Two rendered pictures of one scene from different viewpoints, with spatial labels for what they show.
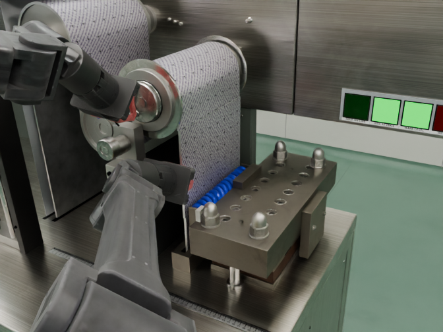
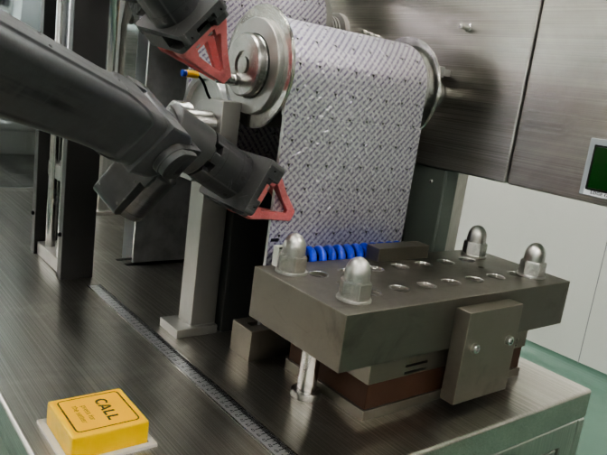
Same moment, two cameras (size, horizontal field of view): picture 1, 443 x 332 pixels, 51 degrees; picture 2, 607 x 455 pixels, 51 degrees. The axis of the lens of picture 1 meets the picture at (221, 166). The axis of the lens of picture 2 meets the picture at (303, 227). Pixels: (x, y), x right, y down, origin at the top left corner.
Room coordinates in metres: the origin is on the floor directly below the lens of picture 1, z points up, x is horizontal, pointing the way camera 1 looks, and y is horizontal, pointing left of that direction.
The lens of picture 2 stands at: (0.09, -0.23, 1.23)
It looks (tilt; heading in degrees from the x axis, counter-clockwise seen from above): 12 degrees down; 21
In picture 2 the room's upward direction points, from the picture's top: 8 degrees clockwise
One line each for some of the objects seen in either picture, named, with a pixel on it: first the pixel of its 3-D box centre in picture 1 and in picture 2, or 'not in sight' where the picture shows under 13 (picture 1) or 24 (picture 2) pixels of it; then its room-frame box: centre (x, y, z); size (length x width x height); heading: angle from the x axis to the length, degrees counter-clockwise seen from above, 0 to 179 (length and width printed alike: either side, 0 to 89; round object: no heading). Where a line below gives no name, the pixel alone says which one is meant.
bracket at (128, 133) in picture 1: (129, 200); (197, 218); (0.79, 0.18, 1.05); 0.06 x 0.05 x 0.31; 150
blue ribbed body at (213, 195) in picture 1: (222, 190); (348, 256); (0.87, 0.00, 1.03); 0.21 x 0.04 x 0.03; 150
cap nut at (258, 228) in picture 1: (259, 223); (357, 278); (0.69, -0.06, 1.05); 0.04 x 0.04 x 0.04
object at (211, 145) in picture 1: (213, 153); (347, 193); (0.88, 0.02, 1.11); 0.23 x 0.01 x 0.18; 150
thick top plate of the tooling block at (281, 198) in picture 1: (271, 202); (421, 296); (0.86, -0.11, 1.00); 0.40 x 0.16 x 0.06; 150
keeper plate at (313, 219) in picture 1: (314, 224); (483, 350); (0.82, -0.19, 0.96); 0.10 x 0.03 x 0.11; 150
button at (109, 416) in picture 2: not in sight; (97, 422); (0.52, 0.11, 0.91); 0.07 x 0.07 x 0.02; 60
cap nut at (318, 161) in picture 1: (318, 156); (534, 259); (0.97, -0.23, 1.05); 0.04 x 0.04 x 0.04
